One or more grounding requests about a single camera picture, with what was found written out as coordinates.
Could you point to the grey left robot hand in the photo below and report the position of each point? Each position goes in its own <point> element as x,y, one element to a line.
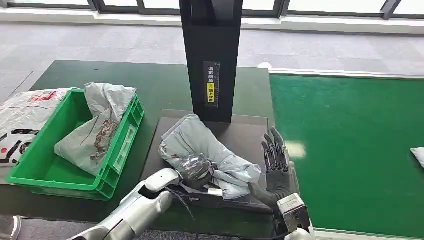
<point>195,172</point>

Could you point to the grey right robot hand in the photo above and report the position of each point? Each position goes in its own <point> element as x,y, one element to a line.
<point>278,182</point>

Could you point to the plain grey parcel bag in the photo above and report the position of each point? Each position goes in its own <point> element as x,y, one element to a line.
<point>195,136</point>

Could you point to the grey parcel bag dark print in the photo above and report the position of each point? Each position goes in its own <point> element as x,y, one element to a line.
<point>82,142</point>

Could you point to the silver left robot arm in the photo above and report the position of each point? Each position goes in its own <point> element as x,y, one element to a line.
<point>132,212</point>

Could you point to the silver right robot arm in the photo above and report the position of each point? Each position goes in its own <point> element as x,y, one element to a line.
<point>299,235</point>

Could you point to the green conveyor belt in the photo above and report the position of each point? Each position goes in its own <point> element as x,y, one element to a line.
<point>348,165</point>

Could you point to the black yellow label strip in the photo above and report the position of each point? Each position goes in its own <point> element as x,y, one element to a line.
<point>211,92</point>

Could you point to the white round knob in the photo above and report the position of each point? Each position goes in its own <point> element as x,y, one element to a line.
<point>264,65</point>

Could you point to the green plastic crate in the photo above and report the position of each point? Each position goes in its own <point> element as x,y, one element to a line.
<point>49,185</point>

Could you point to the white parcel bag red print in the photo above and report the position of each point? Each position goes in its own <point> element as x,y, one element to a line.
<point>20,112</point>

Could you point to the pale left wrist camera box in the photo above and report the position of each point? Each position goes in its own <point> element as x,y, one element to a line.
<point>214,192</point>

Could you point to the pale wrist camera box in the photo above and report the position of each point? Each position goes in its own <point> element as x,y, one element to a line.
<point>214,192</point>
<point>293,212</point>

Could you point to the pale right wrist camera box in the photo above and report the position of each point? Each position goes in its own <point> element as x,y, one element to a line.
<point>293,212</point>

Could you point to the dark scanner base plate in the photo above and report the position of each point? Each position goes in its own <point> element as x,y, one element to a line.
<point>245,136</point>

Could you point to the pale metal conveyor rail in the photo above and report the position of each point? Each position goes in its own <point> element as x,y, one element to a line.
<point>331,73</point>

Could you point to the black scanner post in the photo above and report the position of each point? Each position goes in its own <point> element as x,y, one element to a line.
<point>205,43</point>

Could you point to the dark window frame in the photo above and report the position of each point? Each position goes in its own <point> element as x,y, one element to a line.
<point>265,11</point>

